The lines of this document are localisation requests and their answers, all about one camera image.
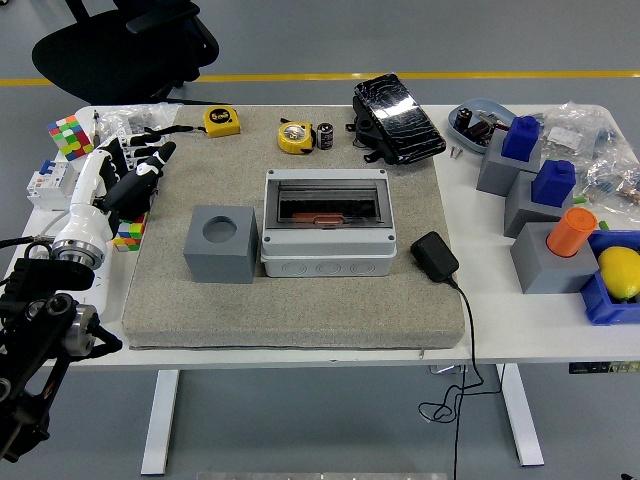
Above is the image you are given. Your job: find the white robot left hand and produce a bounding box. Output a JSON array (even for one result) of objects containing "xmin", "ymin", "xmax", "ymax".
[{"xmin": 53, "ymin": 130, "xmax": 177, "ymax": 251}]

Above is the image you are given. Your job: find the grey box with clear lid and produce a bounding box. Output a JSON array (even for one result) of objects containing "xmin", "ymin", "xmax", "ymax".
[{"xmin": 259, "ymin": 168, "xmax": 399, "ymax": 279}]

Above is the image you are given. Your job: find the white circuit breaker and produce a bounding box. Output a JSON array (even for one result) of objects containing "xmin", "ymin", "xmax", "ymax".
[{"xmin": 25, "ymin": 159, "xmax": 84, "ymax": 211}]

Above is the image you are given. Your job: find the stickerless colourful puzzle cube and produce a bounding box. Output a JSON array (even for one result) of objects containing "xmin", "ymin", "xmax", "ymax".
[{"xmin": 112, "ymin": 212, "xmax": 150, "ymax": 253}]

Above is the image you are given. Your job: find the black cloth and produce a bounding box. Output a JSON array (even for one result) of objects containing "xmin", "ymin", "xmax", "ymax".
[{"xmin": 92, "ymin": 164, "xmax": 160, "ymax": 222}]

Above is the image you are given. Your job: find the white-edged colourful puzzle cube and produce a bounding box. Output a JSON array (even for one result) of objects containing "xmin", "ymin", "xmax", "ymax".
[{"xmin": 47, "ymin": 114, "xmax": 96, "ymax": 162}]

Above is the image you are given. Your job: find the white power strip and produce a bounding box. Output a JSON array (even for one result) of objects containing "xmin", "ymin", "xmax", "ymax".
[{"xmin": 92, "ymin": 219, "xmax": 119, "ymax": 324}]

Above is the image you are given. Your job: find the clear plastic bag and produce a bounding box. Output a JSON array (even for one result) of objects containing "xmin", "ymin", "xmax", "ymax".
[{"xmin": 99, "ymin": 102, "xmax": 182, "ymax": 137}]

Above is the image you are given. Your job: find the black table control panel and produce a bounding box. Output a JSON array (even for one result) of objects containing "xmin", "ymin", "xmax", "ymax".
[{"xmin": 568, "ymin": 360, "xmax": 640, "ymax": 375}]

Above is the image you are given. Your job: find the white table leg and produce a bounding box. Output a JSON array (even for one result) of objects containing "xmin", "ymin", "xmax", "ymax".
[
  {"xmin": 140, "ymin": 369, "xmax": 180, "ymax": 476},
  {"xmin": 494, "ymin": 363, "xmax": 545, "ymax": 467}
]

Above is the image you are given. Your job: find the grey block with round hole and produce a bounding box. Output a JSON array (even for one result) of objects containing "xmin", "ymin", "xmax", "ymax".
[{"xmin": 182, "ymin": 203, "xmax": 259, "ymax": 285}]

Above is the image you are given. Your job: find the square yellow tape measure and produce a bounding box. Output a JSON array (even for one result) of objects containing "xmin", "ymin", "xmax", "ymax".
[{"xmin": 143, "ymin": 106, "xmax": 241, "ymax": 139}]

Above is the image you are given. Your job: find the black office chair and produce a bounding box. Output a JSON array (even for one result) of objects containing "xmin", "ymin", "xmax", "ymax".
[{"xmin": 30, "ymin": 0, "xmax": 221, "ymax": 105}]

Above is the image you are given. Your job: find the blue plastic bin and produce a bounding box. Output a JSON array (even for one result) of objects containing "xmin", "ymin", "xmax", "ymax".
[{"xmin": 579, "ymin": 229, "xmax": 640, "ymax": 326}]

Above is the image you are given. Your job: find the yellow lemon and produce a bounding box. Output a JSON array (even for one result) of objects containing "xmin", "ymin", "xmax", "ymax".
[{"xmin": 598, "ymin": 245, "xmax": 640, "ymax": 302}]

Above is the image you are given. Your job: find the grey holder block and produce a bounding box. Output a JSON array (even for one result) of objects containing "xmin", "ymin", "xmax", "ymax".
[
  {"xmin": 509, "ymin": 221, "xmax": 601, "ymax": 295},
  {"xmin": 503, "ymin": 169, "xmax": 576, "ymax": 239},
  {"xmin": 475, "ymin": 128, "xmax": 544, "ymax": 197}
]

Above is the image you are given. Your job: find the round yellow tape measure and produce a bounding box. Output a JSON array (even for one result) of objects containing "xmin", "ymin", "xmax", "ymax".
[{"xmin": 277, "ymin": 119, "xmax": 317, "ymax": 155}]

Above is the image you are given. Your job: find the grey-brown mat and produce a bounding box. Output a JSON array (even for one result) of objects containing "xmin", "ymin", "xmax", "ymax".
[{"xmin": 122, "ymin": 104, "xmax": 466, "ymax": 350}]

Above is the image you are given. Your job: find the black power adapter plug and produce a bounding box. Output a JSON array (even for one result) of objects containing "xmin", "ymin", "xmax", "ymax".
[{"xmin": 409, "ymin": 230, "xmax": 460, "ymax": 284}]

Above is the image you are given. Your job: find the clear bag of small parts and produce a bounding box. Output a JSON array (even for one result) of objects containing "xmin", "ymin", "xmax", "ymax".
[
  {"xmin": 537, "ymin": 102, "xmax": 631, "ymax": 166},
  {"xmin": 579, "ymin": 149, "xmax": 640, "ymax": 216}
]

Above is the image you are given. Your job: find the blue plastic block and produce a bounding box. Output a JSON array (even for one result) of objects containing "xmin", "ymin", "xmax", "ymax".
[
  {"xmin": 501, "ymin": 115, "xmax": 542, "ymax": 162},
  {"xmin": 530, "ymin": 159, "xmax": 577, "ymax": 207}
]

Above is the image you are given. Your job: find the black glossy flat case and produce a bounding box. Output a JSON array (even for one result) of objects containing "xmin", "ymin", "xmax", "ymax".
[{"xmin": 353, "ymin": 73, "xmax": 447, "ymax": 165}]

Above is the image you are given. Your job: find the brown cylindrical capacitor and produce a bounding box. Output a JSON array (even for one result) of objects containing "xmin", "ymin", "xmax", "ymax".
[{"xmin": 462, "ymin": 122, "xmax": 496, "ymax": 146}]

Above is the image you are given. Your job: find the blue-grey oval dish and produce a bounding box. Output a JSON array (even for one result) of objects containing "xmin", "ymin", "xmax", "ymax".
[{"xmin": 448, "ymin": 98, "xmax": 516, "ymax": 155}]

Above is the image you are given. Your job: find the black adapter cord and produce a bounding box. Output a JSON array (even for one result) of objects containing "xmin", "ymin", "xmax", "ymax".
[{"xmin": 418, "ymin": 277, "xmax": 501, "ymax": 480}]

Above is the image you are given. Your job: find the black plastic bracket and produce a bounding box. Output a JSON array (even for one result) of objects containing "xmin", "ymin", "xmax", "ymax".
[{"xmin": 344, "ymin": 94, "xmax": 396, "ymax": 164}]

